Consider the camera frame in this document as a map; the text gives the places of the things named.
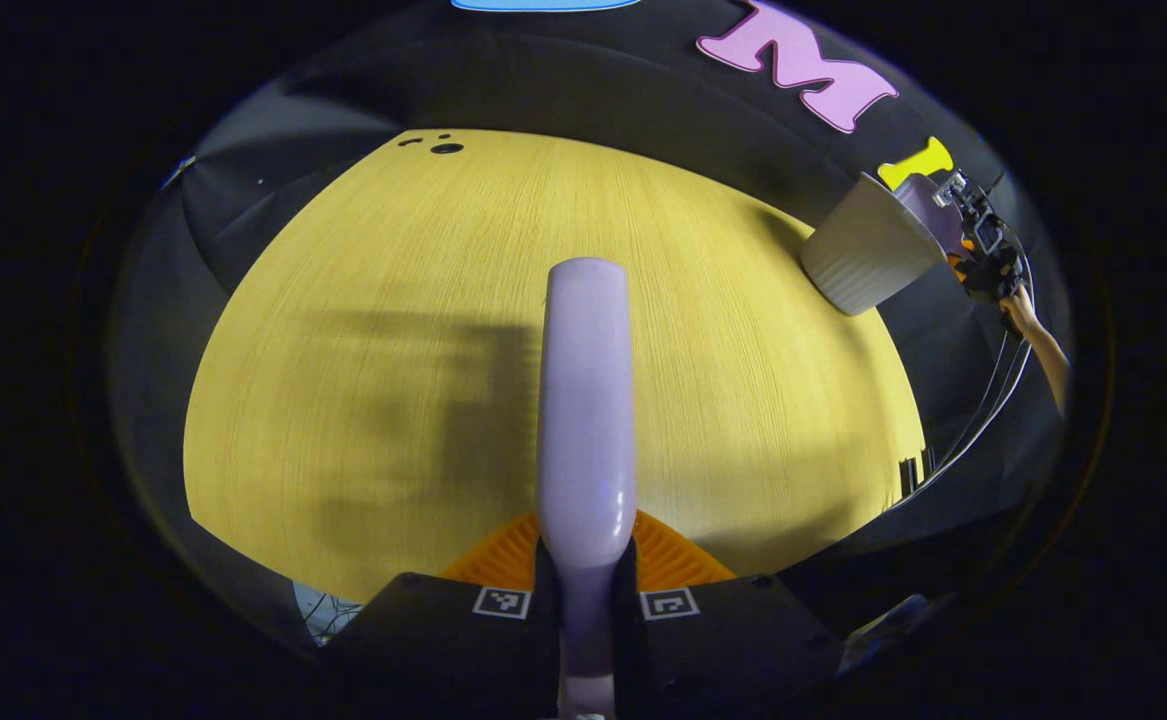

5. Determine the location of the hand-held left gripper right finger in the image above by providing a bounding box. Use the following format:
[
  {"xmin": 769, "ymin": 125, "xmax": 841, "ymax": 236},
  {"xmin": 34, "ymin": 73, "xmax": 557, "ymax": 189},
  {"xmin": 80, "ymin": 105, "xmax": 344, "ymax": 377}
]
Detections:
[{"xmin": 611, "ymin": 510, "xmax": 841, "ymax": 720}]

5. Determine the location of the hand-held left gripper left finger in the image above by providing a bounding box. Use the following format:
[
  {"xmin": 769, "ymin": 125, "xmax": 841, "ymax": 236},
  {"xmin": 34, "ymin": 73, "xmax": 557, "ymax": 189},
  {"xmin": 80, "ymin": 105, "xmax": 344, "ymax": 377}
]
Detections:
[{"xmin": 328, "ymin": 510, "xmax": 561, "ymax": 720}]

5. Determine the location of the lilac plastic dustpan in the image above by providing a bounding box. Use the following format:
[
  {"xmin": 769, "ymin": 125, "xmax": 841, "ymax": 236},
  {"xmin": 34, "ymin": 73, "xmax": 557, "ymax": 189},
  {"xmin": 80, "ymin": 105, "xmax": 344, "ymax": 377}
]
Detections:
[{"xmin": 893, "ymin": 172, "xmax": 966, "ymax": 257}]

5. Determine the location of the white ribbed garbage bin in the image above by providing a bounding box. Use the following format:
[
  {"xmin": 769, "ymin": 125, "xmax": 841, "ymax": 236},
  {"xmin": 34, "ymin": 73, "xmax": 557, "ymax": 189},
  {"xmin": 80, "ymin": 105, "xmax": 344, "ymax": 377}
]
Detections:
[{"xmin": 800, "ymin": 172, "xmax": 949, "ymax": 318}]

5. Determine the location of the lilac small broom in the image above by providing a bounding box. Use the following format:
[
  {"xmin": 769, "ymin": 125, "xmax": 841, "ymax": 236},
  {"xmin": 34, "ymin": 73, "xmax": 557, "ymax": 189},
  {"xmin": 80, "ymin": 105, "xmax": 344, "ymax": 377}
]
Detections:
[{"xmin": 536, "ymin": 257, "xmax": 638, "ymax": 720}]

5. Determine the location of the wooden desktop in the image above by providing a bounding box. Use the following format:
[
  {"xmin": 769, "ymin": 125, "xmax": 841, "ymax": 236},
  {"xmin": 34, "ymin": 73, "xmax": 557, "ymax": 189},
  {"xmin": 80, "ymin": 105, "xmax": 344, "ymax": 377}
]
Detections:
[{"xmin": 183, "ymin": 128, "xmax": 929, "ymax": 606}]

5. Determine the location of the grey cable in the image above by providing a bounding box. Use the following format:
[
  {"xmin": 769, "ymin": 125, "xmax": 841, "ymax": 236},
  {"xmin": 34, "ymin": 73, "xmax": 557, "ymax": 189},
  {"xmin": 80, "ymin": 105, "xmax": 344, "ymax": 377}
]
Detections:
[{"xmin": 883, "ymin": 320, "xmax": 1036, "ymax": 513}]

